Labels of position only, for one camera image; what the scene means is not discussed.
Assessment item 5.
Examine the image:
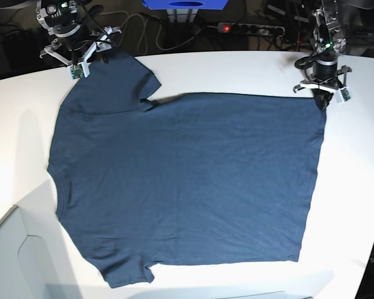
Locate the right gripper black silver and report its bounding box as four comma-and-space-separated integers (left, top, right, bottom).
36, 1, 95, 59

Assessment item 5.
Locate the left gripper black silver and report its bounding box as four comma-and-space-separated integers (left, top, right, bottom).
310, 40, 346, 110

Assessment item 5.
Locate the dark blue T-shirt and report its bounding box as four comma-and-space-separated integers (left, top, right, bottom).
47, 53, 326, 288

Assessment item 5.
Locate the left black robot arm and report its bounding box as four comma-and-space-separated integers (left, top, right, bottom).
310, 1, 346, 110

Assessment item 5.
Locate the blue box on stand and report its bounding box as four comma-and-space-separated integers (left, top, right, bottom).
142, 0, 228, 10

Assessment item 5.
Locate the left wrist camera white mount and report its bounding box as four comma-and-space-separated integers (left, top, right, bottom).
293, 65, 352, 103

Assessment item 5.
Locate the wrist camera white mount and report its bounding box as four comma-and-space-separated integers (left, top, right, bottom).
293, 65, 352, 103
39, 26, 123, 80

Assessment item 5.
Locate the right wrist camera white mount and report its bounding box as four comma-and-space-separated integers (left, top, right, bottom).
39, 26, 123, 80

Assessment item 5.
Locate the grey coiled cable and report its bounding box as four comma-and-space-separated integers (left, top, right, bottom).
107, 12, 203, 54

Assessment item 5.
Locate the power strip with red switch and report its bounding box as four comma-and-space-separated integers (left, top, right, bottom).
216, 22, 285, 37

